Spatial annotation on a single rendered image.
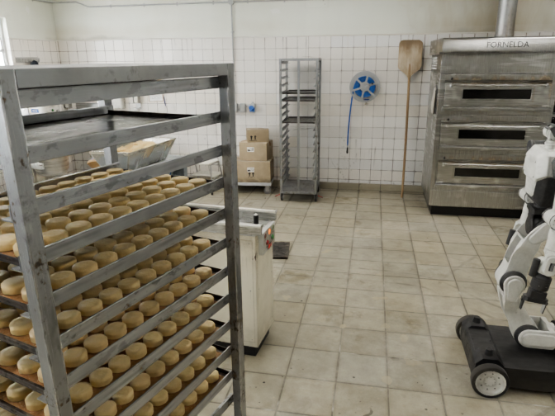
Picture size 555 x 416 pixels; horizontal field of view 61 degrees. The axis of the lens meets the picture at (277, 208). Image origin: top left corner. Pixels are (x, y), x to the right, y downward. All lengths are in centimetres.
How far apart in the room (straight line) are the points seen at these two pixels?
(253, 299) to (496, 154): 379
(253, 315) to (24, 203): 228
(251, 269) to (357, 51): 438
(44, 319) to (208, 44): 632
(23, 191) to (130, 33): 672
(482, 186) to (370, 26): 250
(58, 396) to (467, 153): 531
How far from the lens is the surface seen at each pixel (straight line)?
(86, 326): 105
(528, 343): 316
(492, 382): 305
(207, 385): 156
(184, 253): 132
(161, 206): 113
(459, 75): 574
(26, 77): 85
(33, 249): 88
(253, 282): 289
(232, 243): 137
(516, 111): 583
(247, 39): 689
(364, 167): 684
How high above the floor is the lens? 183
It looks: 18 degrees down
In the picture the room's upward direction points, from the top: 1 degrees counter-clockwise
